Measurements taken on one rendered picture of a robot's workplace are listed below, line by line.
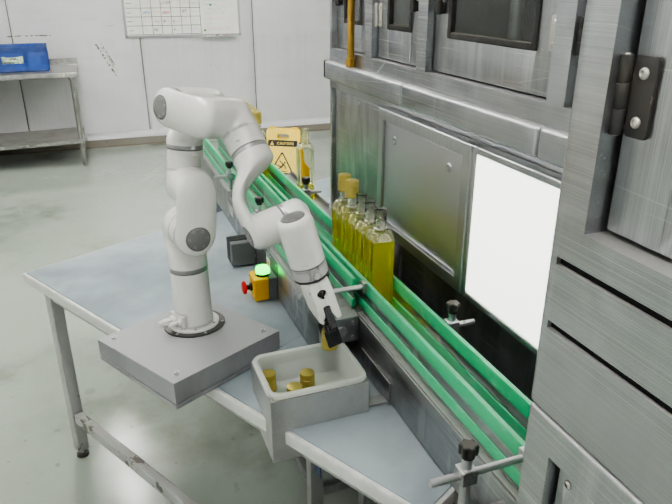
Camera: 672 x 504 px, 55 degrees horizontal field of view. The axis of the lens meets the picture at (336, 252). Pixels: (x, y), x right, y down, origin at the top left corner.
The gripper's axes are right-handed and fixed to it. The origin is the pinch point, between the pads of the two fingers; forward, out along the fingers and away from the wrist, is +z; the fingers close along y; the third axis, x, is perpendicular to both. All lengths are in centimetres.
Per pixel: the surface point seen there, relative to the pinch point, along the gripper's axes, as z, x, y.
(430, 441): 16.2, -7.8, -25.0
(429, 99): -36, -42, 17
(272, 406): 6.2, 17.4, -6.7
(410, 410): 15.0, -8.2, -16.1
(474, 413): 3.7, -13.3, -35.8
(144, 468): 59, 59, 59
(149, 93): 38, -11, 611
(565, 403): -34, -4, -76
